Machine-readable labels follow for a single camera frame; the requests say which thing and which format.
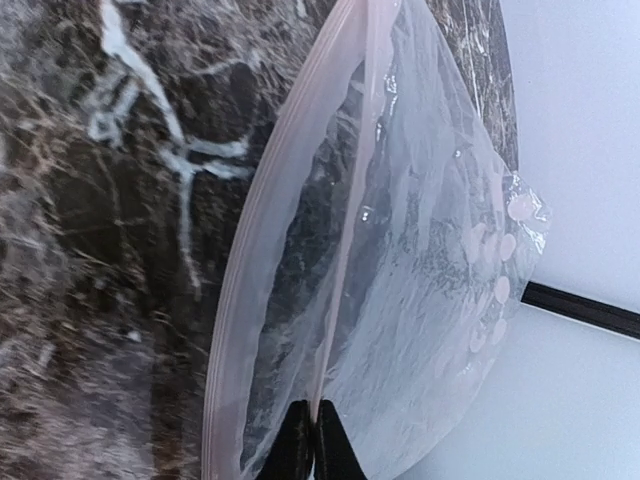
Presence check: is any clear pink-dotted zip bag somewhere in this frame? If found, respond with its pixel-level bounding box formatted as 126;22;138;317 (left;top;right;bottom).
202;1;550;479

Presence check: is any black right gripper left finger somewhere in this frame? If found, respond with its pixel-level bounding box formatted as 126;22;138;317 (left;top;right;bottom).
267;400;313;480

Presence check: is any black vertical frame post right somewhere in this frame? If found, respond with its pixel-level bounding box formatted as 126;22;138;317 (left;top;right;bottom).
522;282;640;340

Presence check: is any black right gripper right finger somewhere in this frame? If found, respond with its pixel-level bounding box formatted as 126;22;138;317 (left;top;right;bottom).
313;399;364;480

